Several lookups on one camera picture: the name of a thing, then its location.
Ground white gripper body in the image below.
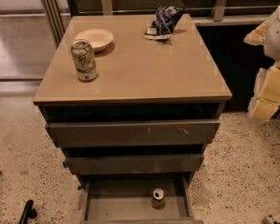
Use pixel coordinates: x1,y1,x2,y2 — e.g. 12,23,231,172
259,61,280,105

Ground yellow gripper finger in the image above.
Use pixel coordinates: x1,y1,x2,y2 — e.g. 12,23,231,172
248,68,278,121
244,21,268,46

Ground orange soda can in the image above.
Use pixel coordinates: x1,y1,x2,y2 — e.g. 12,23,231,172
151,188,165,209

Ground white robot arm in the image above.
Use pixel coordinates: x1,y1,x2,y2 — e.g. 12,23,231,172
244,5,280,122

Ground top grey drawer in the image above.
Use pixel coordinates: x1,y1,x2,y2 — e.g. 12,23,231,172
46,119,220,147

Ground grey drawer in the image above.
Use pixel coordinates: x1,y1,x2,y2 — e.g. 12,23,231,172
46,119,220,147
65,154,203,175
79,175,203,224

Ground middle grey drawer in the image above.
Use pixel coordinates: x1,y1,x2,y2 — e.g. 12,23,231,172
65,154,203,175

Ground grey drawer cabinet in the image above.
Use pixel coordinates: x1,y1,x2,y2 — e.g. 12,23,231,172
33,13,233,224

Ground green white soda can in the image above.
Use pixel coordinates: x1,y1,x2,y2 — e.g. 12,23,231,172
71,39,98,81

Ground bottom grey drawer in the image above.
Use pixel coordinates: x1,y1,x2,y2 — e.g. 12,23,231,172
79,175,203,224

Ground blue chip bag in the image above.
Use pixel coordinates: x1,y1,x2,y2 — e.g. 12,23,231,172
144,6,185,40

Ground white object bottom right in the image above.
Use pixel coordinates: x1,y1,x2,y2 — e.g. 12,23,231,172
263,214,280,224

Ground white bowl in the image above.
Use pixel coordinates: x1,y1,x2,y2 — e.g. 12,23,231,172
75,29,114,52

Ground black object on floor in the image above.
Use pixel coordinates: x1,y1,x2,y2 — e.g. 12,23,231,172
19,200,37,224

